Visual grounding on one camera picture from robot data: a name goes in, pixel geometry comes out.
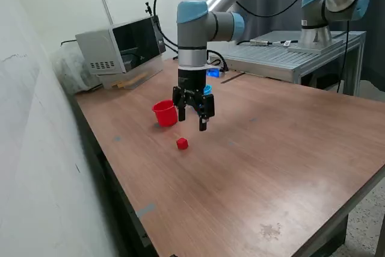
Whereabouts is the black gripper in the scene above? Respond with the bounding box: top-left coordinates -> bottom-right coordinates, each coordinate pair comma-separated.
173,69 -> 216,132

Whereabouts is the red plastic cup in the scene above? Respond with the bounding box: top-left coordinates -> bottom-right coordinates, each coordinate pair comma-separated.
152,99 -> 179,128

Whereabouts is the dark metal strip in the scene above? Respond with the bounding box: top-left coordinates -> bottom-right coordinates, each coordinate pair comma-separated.
221,72 -> 245,84

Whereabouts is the aluminium robot mounting table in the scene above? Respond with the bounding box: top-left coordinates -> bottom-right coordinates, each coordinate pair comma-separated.
209,30 -> 367,97

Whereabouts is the silver microwave oven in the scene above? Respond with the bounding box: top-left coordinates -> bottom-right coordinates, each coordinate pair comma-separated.
75,14 -> 167,76

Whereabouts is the long grey tape strip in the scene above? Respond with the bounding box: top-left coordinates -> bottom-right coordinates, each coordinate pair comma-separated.
135,203 -> 156,218

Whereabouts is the thin white rod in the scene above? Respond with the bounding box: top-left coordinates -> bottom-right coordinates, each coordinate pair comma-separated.
101,0 -> 114,26

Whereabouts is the grey plastic bag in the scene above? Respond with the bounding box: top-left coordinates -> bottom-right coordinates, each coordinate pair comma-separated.
49,45 -> 103,95

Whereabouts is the wrist camera box blue light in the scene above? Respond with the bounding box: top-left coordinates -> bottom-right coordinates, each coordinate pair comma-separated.
207,58 -> 228,79

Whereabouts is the silver connector with cable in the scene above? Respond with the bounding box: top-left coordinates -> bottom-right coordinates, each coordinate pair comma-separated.
236,39 -> 299,47

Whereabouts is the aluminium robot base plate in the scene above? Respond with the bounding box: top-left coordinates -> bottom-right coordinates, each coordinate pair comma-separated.
288,37 -> 343,55

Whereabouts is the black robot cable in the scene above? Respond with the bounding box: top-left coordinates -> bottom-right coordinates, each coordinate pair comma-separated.
153,0 -> 351,94

